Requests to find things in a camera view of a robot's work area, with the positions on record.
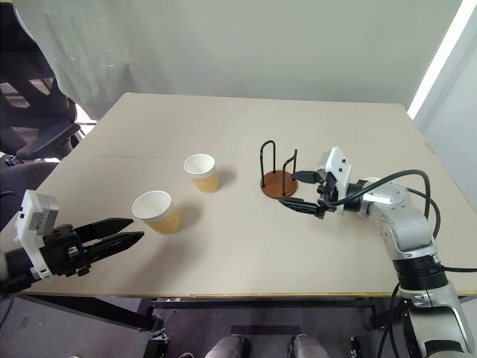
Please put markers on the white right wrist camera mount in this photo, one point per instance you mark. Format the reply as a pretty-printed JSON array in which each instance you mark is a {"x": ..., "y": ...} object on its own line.
[{"x": 340, "y": 168}]

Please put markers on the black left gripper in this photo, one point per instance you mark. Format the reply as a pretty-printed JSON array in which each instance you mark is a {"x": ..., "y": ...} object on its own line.
[{"x": 61, "y": 253}]

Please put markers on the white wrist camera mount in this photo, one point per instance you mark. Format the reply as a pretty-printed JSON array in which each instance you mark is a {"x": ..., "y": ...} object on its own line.
[
  {"x": 31, "y": 223},
  {"x": 340, "y": 168}
]

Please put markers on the black metal table frame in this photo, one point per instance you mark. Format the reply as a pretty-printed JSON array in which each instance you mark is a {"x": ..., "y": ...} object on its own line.
[{"x": 261, "y": 304}]

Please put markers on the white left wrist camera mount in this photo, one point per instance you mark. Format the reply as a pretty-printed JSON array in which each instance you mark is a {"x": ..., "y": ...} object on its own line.
[{"x": 31, "y": 223}]

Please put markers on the person in white shirt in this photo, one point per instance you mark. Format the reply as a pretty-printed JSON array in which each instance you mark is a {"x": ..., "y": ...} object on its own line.
[{"x": 82, "y": 48}]

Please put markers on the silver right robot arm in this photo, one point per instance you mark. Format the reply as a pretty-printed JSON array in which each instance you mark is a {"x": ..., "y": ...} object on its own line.
[{"x": 408, "y": 223}]

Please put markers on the black office chair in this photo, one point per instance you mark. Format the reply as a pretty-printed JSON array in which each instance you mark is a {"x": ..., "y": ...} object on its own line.
[{"x": 48, "y": 138}]

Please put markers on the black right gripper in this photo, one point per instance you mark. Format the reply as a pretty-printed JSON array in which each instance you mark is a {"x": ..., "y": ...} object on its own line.
[{"x": 327, "y": 194}]

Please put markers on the grey rounded robot knee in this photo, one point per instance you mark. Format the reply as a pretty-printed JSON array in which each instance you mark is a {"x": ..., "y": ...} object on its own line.
[
  {"x": 307, "y": 347},
  {"x": 227, "y": 347}
]

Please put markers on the yellow ribbed paper cup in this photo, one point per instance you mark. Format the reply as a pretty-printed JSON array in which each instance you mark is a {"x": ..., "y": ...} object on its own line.
[
  {"x": 164, "y": 220},
  {"x": 205, "y": 179}
]

